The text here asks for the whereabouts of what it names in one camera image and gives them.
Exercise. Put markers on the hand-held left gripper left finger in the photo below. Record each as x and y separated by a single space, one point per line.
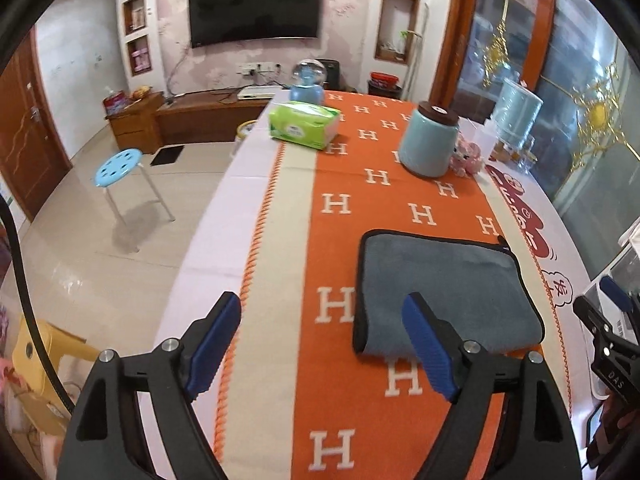
215 345

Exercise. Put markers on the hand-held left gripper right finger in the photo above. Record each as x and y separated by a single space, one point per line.
430 347

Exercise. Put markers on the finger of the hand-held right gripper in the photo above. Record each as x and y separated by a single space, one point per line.
607 320

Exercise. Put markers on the grey towel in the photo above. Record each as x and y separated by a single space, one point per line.
445 285

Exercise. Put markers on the white tablecloth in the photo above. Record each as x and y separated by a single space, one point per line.
210 240

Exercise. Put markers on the orange letter-print blanket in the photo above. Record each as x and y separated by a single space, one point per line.
380 240

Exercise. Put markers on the yellow plastic stool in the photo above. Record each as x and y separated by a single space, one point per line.
42 360

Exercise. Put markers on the pink pig toy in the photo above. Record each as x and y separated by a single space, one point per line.
466 157

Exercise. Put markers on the black floor mat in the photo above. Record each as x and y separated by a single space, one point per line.
168 154

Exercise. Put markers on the blue round stool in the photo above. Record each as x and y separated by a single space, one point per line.
117 167

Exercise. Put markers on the light blue canister brown lid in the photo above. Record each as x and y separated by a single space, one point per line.
427 145

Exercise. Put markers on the gold window ornament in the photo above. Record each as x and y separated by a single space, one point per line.
597 117

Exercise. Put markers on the clear plastic container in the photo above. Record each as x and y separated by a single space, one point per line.
484 142

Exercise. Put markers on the yellow-rimmed bin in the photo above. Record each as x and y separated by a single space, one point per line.
246 130

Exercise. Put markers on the blue water dispenser bottle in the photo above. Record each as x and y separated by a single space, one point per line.
520 110

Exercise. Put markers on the wooden television cabinet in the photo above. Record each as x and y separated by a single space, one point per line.
195 117

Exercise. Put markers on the green tissue pack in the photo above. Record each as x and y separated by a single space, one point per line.
302 125

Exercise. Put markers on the white set-top box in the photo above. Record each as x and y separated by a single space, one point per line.
259 92

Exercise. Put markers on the red gift box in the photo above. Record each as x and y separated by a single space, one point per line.
115 104

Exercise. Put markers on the red basket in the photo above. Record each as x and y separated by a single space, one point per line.
384 82

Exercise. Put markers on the blue snow globe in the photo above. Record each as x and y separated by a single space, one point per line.
309 85

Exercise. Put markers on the brown wooden door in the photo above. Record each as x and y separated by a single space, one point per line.
25 135

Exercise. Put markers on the black speaker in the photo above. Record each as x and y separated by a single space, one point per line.
331 75

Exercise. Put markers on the white wall power strip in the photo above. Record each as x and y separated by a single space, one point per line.
259 68

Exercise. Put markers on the black wall television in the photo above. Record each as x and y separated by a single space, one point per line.
255 7

